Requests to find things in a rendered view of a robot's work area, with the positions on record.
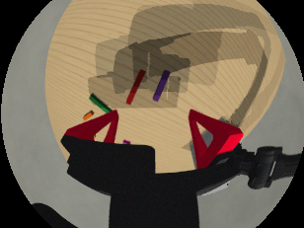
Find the orange rod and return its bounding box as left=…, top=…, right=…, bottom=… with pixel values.
left=83, top=111, right=94, bottom=120

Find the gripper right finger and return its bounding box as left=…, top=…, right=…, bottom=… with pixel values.
left=189, top=110, right=243, bottom=169

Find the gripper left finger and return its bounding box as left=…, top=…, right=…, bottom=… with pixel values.
left=65, top=110, right=118, bottom=143

